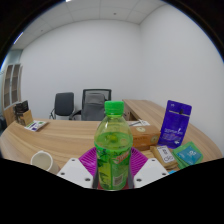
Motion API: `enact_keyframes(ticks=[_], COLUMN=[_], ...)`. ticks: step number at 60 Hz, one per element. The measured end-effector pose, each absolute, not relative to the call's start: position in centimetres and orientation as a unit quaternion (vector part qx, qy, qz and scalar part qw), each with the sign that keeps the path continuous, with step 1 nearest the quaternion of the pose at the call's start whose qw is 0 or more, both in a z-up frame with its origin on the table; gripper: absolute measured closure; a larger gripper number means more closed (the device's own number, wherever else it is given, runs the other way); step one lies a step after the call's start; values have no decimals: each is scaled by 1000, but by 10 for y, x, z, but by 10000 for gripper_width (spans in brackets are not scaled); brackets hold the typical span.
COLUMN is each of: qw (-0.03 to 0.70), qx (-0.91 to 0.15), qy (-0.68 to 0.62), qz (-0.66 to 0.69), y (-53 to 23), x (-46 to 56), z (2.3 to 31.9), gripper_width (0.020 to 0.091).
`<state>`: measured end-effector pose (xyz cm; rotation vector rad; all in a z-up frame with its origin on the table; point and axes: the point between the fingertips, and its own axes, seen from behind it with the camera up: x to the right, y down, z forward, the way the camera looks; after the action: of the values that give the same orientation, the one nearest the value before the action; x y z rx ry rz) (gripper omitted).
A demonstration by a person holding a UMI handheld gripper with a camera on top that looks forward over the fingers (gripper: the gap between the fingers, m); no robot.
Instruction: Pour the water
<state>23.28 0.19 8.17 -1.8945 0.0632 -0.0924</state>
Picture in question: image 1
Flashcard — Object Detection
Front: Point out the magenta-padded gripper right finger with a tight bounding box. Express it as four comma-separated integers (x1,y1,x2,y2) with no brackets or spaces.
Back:
126,146,169,190

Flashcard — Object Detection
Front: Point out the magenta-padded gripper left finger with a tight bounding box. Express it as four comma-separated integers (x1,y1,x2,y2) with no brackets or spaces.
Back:
57,147,100,190

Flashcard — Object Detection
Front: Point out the green drink bottle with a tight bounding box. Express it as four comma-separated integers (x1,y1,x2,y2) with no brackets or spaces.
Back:
93,99,134,191

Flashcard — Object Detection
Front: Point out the tan snack packet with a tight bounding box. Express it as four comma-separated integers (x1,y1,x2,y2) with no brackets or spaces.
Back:
149,144,178,170

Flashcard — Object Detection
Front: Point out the white ceramic cup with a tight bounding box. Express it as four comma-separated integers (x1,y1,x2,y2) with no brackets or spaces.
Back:
30,150,61,175

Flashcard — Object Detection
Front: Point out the green packet stack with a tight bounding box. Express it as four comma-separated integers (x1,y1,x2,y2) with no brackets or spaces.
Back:
171,141,204,170

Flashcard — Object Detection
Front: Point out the purple standing pouch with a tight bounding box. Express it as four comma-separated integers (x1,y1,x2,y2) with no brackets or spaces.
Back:
157,99,193,150

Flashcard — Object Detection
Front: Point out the white green leaflet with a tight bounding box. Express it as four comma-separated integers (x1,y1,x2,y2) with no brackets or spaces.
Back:
24,120,49,132

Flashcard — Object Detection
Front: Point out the wooden side desk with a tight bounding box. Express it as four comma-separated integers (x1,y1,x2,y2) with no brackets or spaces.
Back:
122,98,169,131

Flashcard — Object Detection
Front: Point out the grey mesh office chair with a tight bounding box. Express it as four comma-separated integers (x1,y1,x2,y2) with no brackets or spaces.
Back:
68,88,113,122

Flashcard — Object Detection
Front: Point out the black office chair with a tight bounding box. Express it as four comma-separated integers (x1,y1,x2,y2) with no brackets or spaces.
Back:
49,91,76,120

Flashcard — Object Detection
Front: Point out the brown cardboard box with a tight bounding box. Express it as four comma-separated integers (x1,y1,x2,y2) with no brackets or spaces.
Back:
15,109,35,127

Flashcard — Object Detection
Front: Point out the black box stack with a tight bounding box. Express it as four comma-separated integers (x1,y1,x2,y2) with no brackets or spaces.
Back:
13,100,30,118

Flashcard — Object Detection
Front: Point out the wooden shelf cabinet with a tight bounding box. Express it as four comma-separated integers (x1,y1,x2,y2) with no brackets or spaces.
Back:
1,63,24,127

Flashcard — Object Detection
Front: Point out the ceiling light panel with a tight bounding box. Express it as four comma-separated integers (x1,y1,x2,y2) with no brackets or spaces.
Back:
12,31,25,46

